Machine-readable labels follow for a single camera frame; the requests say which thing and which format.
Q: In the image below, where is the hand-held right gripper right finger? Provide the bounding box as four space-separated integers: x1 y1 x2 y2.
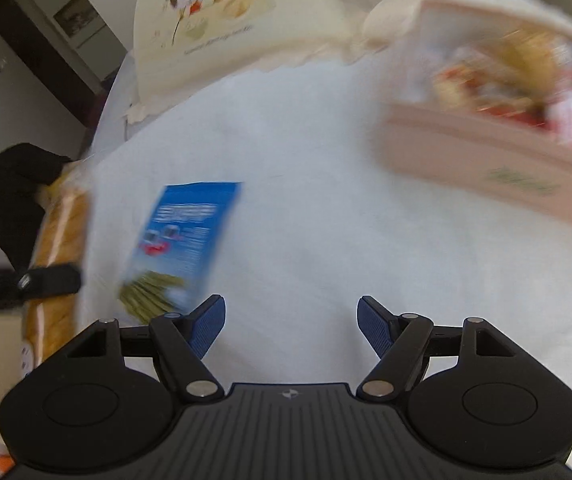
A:
356 296 527 402

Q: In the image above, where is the sliced bread clear packet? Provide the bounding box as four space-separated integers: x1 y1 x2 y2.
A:
20 157 94 378

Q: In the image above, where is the dark door frame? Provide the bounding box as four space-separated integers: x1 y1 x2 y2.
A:
0 0 134 128

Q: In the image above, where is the framed wall picture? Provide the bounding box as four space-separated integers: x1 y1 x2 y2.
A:
52 0 107 39

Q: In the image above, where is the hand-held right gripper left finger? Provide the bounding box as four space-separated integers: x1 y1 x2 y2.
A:
56 295 227 403

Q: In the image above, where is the heap of mixed snack packets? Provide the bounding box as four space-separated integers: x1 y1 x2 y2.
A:
428 27 572 153

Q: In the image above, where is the pink cardboard box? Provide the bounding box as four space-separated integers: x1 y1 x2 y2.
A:
376 0 572 233

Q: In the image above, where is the blue seaweed snack packet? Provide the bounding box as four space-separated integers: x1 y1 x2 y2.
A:
117 181 245 325

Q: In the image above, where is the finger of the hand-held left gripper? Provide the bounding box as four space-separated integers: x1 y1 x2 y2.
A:
17 263 83 302

